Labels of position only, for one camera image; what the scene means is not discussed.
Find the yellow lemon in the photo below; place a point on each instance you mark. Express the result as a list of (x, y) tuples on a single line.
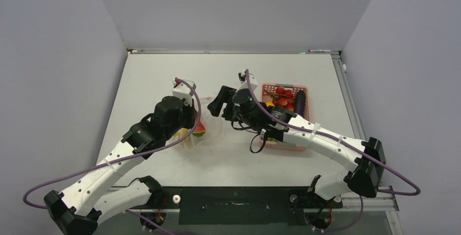
[(270, 104)]

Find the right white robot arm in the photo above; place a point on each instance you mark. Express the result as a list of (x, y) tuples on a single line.
[(362, 161)]

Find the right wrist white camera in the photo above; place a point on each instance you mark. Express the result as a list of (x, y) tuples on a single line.
[(247, 80)]

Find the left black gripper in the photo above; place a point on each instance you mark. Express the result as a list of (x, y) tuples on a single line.
[(192, 113)]

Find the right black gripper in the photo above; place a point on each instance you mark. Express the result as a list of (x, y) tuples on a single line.
[(224, 97)]

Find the clear zip top bag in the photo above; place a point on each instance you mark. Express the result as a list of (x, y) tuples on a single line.
[(213, 126)]

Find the yellow bell pepper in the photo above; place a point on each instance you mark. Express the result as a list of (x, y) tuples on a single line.
[(183, 133)]

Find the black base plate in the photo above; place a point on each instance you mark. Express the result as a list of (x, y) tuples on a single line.
[(239, 205)]

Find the pink plastic basket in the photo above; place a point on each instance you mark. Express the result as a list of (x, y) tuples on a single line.
[(293, 97)]

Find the dark purple eggplant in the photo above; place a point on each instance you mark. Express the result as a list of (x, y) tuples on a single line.
[(300, 103)]

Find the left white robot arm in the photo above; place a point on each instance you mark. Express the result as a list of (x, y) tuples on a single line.
[(81, 207)]

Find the aluminium table rail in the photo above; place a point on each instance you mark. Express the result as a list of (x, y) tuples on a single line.
[(383, 202)]

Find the watermelon slice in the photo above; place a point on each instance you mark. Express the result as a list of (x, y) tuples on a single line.
[(199, 130)]

